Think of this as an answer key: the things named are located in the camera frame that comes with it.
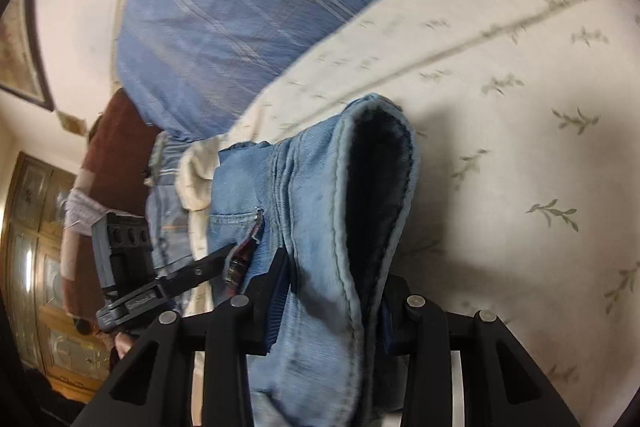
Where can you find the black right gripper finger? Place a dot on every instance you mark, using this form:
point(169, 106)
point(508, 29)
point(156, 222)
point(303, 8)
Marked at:
point(199, 271)

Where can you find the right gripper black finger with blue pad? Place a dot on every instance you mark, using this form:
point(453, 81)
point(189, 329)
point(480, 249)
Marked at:
point(417, 329)
point(246, 325)

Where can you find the blue denim jeans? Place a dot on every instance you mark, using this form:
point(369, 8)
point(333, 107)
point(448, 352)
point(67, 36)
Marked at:
point(335, 197)

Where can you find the person's left hand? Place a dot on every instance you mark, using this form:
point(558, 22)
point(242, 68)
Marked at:
point(123, 342)

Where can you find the grey-blue folded jeans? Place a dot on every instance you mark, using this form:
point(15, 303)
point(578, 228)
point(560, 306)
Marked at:
point(167, 219)

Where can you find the wooden glass-door wardrobe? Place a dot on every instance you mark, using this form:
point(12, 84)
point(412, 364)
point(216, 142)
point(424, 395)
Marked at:
point(31, 236)

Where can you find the white lace cloth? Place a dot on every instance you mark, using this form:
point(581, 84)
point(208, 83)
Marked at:
point(82, 212)

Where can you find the brown upholstered headboard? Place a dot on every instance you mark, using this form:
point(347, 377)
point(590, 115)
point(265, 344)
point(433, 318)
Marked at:
point(112, 173)

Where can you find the small framed picture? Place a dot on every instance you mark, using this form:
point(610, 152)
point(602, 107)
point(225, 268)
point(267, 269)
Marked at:
point(72, 124)

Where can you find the large framed painting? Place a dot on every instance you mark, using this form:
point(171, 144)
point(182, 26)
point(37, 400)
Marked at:
point(22, 72)

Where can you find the cream leaf-print bed sheet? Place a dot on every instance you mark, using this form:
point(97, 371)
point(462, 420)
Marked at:
point(527, 205)

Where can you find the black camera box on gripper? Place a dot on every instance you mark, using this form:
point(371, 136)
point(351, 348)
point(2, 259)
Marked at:
point(122, 252)

